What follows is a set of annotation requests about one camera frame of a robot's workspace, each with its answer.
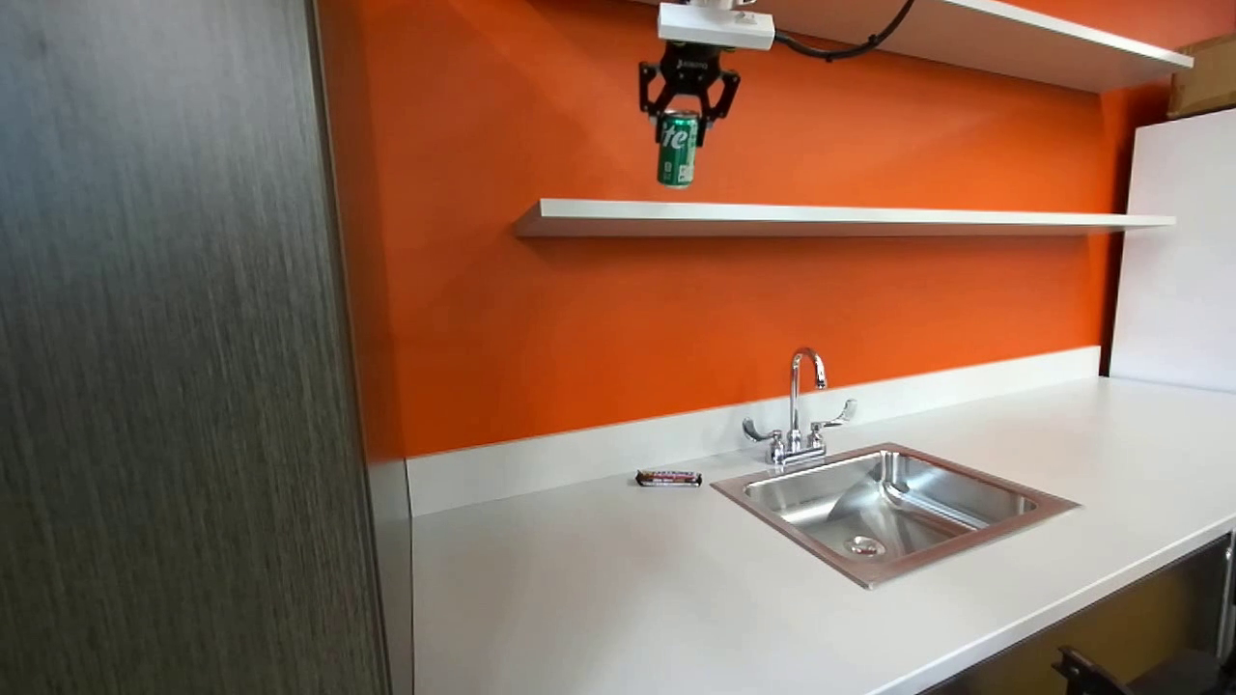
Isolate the dark wood cabinet panel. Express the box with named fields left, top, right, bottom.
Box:
left=0, top=0, right=391, bottom=695

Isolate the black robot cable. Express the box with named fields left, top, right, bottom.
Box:
left=773, top=0, right=921, bottom=64

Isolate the chrome faucet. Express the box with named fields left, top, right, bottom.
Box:
left=741, top=346, right=858, bottom=467

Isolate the white wall shelf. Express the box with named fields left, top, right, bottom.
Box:
left=518, top=197, right=1170, bottom=238
left=760, top=0, right=1195, bottom=92

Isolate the white lower wall shelf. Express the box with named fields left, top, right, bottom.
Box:
left=518, top=197, right=1170, bottom=238

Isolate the stainless steel sink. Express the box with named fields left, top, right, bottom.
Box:
left=719, top=445, right=1074, bottom=585

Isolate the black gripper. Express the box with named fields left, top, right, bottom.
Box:
left=638, top=41, right=741, bottom=146

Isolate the white board panel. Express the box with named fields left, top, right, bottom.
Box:
left=1113, top=110, right=1236, bottom=390

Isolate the green sprite can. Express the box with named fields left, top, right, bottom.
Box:
left=657, top=110, right=700, bottom=189

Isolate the dark marker pen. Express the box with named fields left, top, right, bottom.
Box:
left=635, top=472, right=709, bottom=485

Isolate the white upper wall shelf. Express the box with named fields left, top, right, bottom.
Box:
left=760, top=0, right=1195, bottom=92

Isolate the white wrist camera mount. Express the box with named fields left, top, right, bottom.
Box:
left=657, top=0, right=776, bottom=50

